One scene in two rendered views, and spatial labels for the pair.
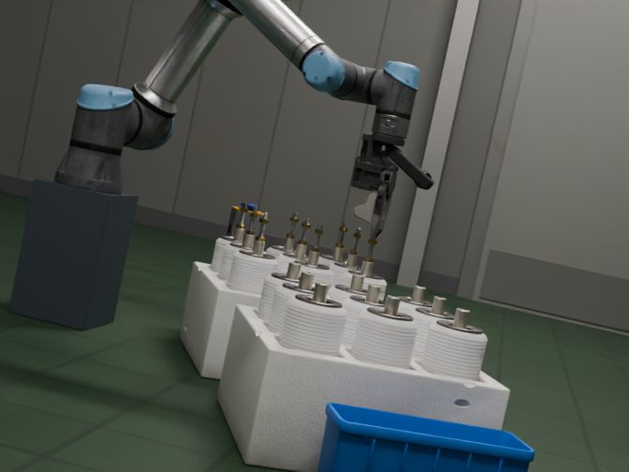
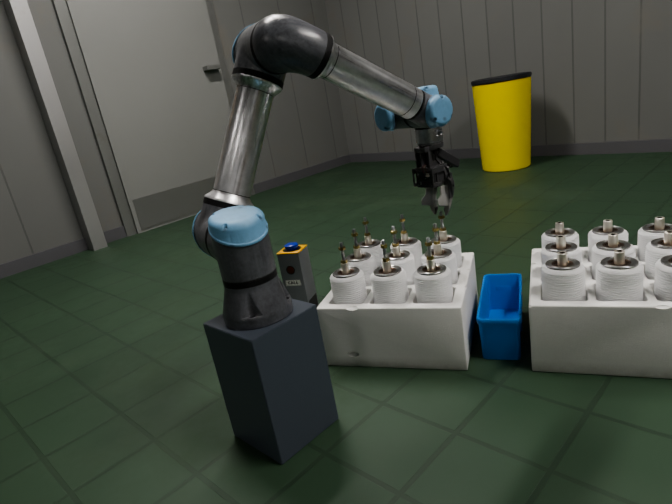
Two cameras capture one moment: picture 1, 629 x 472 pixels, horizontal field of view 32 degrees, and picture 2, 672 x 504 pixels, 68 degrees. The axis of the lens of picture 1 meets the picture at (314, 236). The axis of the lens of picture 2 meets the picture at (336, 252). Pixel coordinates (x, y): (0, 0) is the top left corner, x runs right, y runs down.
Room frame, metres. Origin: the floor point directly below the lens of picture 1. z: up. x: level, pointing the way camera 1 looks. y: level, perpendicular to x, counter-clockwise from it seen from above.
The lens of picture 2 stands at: (1.69, 1.21, 0.73)
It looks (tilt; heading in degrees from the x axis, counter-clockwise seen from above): 18 degrees down; 307
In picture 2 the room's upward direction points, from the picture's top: 10 degrees counter-clockwise
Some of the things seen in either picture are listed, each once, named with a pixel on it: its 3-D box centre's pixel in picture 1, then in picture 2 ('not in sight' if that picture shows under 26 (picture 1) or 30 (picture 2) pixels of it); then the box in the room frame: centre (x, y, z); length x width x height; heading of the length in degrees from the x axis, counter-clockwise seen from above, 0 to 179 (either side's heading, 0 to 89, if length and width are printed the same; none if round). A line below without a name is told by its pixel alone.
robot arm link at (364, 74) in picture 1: (351, 81); (400, 114); (2.32, -0.01, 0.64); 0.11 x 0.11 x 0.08; 64
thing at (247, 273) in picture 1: (247, 298); (435, 301); (2.23, 0.11, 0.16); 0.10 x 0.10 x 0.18
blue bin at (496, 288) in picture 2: not in sight; (501, 313); (2.10, -0.05, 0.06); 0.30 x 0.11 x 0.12; 104
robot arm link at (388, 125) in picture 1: (389, 127); (430, 135); (2.29, -0.11, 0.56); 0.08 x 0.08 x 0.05
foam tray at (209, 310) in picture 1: (284, 330); (404, 306); (2.37, 0.02, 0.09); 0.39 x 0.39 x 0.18; 15
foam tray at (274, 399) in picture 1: (351, 394); (612, 304); (1.84, -0.12, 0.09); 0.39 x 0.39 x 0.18; 12
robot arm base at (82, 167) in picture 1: (92, 165); (254, 293); (2.45, 0.52, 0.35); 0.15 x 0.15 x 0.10
